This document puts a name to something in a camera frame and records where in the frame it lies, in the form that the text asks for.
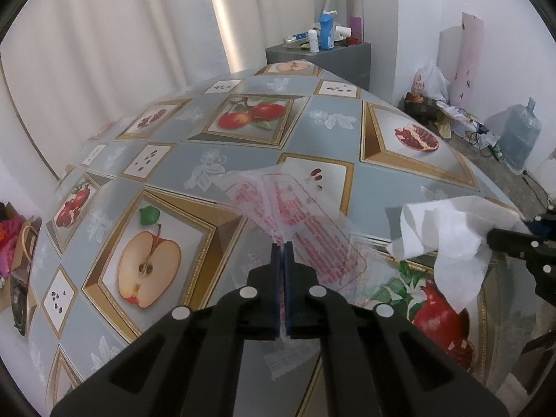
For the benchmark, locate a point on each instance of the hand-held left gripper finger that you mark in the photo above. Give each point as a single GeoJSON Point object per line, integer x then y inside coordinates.
{"type": "Point", "coordinates": [278, 286]}
{"type": "Point", "coordinates": [289, 286]}

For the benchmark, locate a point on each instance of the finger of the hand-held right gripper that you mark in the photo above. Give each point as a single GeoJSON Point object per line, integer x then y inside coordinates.
{"type": "Point", "coordinates": [512, 241]}
{"type": "Point", "coordinates": [547, 282]}

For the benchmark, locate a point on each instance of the white tissue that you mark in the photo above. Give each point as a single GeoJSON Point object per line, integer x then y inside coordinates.
{"type": "Point", "coordinates": [451, 234]}

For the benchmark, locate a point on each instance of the clear bag with red print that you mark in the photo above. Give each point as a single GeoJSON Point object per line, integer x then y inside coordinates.
{"type": "Point", "coordinates": [304, 217]}

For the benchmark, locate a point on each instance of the large water jug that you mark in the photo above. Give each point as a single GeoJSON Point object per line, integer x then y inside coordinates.
{"type": "Point", "coordinates": [519, 134]}

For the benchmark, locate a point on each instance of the white plastic bag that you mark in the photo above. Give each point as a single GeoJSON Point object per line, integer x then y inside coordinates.
{"type": "Point", "coordinates": [430, 82]}

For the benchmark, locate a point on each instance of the pink board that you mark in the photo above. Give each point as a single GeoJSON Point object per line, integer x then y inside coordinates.
{"type": "Point", "coordinates": [469, 56]}

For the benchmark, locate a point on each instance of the grey cabinet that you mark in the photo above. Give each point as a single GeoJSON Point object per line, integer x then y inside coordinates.
{"type": "Point", "coordinates": [343, 63]}

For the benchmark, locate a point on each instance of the white tube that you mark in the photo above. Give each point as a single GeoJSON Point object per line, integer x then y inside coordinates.
{"type": "Point", "coordinates": [312, 41]}

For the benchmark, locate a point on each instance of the toothpaste tube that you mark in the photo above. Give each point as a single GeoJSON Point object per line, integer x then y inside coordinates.
{"type": "Point", "coordinates": [295, 40]}

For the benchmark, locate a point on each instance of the red gift bag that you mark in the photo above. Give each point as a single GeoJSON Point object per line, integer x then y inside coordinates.
{"type": "Point", "coordinates": [26, 252]}

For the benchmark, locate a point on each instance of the blue pump bottle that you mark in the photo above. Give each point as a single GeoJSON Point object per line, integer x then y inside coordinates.
{"type": "Point", "coordinates": [326, 30]}

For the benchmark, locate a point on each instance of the white bottle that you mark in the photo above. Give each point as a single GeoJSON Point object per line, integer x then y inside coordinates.
{"type": "Point", "coordinates": [344, 33]}

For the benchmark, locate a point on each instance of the purple card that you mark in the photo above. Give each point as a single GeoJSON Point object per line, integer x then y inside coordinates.
{"type": "Point", "coordinates": [355, 29]}

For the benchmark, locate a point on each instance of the pile of colourful clothes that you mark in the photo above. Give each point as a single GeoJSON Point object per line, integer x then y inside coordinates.
{"type": "Point", "coordinates": [6, 239]}

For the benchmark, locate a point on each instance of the white curtain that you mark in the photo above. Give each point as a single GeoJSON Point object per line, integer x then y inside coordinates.
{"type": "Point", "coordinates": [130, 30]}

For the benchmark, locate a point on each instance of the curved metal pole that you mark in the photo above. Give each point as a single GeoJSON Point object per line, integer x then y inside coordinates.
{"type": "Point", "coordinates": [26, 126]}

